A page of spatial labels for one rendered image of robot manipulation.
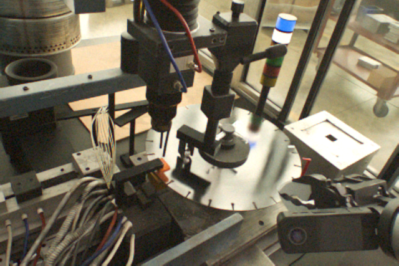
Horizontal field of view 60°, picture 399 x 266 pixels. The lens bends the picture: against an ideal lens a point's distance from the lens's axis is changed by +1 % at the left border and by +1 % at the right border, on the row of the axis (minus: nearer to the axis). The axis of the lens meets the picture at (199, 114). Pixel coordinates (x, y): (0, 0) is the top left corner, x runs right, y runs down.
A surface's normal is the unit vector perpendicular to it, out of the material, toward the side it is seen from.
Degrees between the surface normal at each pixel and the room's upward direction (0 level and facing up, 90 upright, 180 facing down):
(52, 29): 90
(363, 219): 58
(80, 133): 0
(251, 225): 0
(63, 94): 90
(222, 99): 90
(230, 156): 5
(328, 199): 89
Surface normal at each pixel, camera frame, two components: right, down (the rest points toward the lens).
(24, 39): 0.25, 0.59
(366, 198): 0.43, 0.02
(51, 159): 0.15, -0.80
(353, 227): -0.08, 0.03
